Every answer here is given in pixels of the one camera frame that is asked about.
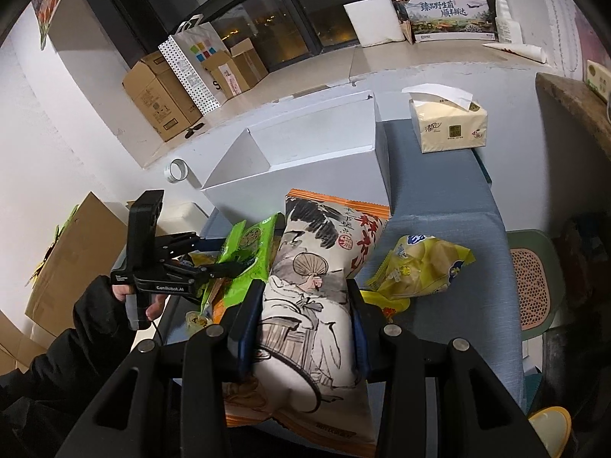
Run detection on green snack bag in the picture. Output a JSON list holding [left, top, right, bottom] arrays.
[[201, 213, 286, 324]]

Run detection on large illustrated rice cracker bag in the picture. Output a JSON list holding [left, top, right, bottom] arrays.
[[224, 189, 390, 457]]

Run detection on yellow chip bag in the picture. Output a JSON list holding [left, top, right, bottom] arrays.
[[368, 235, 475, 299]]

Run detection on black sleeve left forearm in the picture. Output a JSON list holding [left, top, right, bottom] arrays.
[[1, 275, 136, 457]]

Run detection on person's left hand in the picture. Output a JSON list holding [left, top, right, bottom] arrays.
[[112, 284, 169, 323]]

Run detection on flat cardboard sheet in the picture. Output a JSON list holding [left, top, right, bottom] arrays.
[[25, 194, 126, 336]]

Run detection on clear tape roll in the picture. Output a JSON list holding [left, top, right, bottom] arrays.
[[163, 158, 191, 184]]

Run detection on black scissors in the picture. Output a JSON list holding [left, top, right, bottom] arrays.
[[184, 122, 205, 139]]

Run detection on large brown cardboard box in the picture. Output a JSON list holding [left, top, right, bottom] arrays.
[[122, 52, 202, 142]]

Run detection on white storage box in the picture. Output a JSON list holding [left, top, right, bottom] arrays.
[[203, 91, 390, 223]]

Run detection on green chair with wicker seat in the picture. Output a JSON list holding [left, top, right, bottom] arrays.
[[506, 229, 566, 341]]

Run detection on open small cardboard box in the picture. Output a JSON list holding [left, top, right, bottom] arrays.
[[203, 38, 268, 99]]

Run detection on white patterned paper bag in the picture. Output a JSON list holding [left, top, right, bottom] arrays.
[[158, 15, 229, 115]]

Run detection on tissue box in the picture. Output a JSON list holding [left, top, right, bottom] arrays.
[[402, 83, 488, 153]]

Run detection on white foam block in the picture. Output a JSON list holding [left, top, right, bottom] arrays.
[[344, 0, 405, 48]]

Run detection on printed landscape gift box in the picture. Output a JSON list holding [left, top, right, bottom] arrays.
[[404, 0, 496, 42]]

